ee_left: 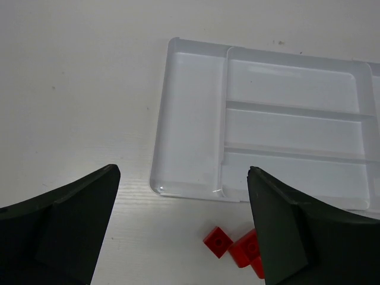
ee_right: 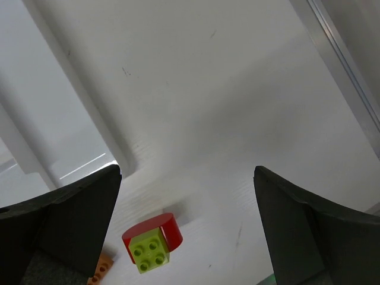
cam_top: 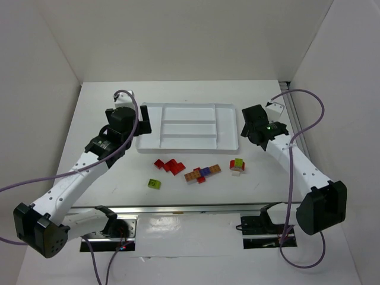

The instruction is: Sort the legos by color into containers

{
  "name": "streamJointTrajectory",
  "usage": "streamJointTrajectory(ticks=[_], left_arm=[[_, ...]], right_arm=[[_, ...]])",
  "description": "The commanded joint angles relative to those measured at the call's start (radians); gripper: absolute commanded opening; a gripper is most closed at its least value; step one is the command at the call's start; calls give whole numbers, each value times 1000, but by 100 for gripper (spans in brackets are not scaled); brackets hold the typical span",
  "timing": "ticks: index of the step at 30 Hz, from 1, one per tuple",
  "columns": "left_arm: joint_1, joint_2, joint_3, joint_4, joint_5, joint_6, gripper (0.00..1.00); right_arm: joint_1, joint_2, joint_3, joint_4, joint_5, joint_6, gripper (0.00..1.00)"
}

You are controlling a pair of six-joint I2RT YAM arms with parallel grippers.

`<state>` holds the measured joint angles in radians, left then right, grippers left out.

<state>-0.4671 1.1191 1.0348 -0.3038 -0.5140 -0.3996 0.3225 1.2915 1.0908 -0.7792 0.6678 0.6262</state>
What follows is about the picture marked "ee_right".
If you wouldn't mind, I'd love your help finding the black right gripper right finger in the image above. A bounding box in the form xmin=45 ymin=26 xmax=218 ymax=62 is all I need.
xmin=254 ymin=166 xmax=379 ymax=284

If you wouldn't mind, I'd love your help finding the orange lego plate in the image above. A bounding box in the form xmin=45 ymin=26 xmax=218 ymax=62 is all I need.
xmin=87 ymin=253 xmax=114 ymax=285

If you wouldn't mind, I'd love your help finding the lime green square lego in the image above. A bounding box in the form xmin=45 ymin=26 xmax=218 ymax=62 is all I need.
xmin=128 ymin=227 xmax=170 ymax=274

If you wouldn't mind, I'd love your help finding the white compartment tray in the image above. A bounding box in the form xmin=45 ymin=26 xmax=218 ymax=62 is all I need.
xmin=0 ymin=0 xmax=380 ymax=191

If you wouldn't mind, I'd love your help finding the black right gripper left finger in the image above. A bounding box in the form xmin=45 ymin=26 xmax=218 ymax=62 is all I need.
xmin=1 ymin=164 xmax=122 ymax=284

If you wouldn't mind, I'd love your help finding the red rounded lego brick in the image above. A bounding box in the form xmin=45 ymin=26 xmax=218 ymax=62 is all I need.
xmin=122 ymin=213 xmax=183 ymax=264

